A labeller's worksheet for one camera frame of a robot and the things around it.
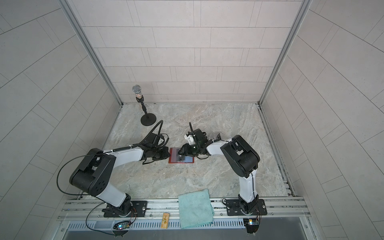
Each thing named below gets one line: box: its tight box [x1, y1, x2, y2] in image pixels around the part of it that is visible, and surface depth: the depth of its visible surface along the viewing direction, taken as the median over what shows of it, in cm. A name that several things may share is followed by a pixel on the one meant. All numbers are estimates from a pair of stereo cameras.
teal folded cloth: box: [178, 188, 215, 229], surface depth 72 cm
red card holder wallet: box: [168, 147, 195, 164], surface depth 89 cm
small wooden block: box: [161, 212, 170, 229], surface depth 68 cm
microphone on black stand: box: [132, 84, 157, 126], surface depth 99 cm
